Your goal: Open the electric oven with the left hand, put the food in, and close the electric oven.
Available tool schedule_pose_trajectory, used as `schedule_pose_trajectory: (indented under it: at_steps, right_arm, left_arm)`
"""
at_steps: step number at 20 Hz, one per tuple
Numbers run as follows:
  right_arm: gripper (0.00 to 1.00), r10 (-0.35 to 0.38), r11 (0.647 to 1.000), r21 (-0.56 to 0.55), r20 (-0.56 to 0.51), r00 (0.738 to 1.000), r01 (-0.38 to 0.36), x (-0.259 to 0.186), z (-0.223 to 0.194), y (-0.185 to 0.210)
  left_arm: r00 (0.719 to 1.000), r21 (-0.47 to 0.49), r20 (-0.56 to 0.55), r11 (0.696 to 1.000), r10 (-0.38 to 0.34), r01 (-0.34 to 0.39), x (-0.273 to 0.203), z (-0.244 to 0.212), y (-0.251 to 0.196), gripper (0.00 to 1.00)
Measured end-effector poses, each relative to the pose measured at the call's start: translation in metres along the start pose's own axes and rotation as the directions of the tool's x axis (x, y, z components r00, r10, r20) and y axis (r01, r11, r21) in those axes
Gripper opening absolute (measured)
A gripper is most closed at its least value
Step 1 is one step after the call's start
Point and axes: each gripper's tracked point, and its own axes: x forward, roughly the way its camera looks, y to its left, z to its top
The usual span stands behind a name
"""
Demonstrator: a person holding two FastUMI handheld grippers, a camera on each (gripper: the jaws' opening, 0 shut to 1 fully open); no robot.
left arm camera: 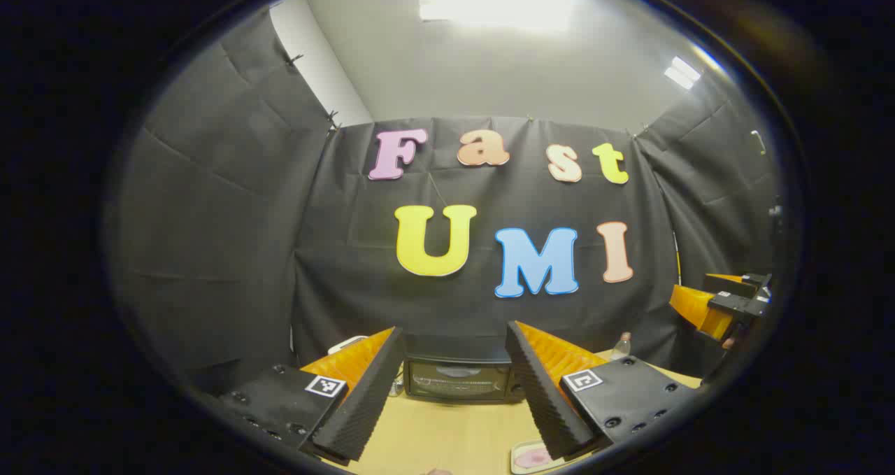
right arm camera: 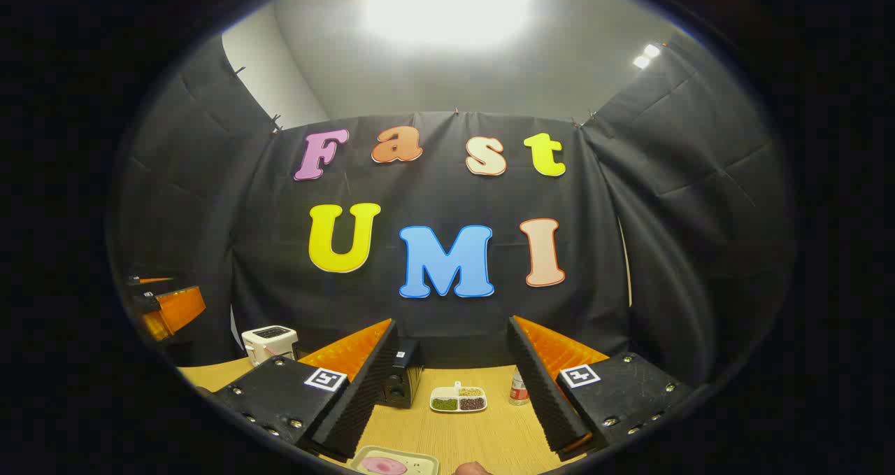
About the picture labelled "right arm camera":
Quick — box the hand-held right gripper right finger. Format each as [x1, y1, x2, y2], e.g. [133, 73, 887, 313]
[507, 315, 694, 461]

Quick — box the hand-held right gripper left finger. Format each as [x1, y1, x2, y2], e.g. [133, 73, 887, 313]
[208, 318, 401, 460]

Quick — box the black electric oven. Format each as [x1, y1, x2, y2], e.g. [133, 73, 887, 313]
[380, 338, 424, 410]

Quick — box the pink meat slice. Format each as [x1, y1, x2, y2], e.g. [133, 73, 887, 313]
[359, 455, 409, 475]

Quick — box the white food tray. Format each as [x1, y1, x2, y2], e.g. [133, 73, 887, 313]
[349, 445, 441, 475]

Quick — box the clear plastic water bottle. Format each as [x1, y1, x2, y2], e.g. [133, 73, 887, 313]
[508, 367, 531, 407]

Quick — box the white divided bean dish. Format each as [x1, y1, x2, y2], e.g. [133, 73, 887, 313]
[429, 381, 489, 414]

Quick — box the white toaster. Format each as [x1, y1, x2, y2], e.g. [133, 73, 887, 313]
[241, 325, 301, 368]

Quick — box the black backdrop cloth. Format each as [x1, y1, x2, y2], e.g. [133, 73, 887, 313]
[105, 31, 798, 392]

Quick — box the small ceiling spotlight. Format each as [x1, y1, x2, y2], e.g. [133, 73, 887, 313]
[632, 43, 663, 71]

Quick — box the large ceiling light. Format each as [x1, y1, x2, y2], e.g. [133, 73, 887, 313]
[364, 0, 534, 49]

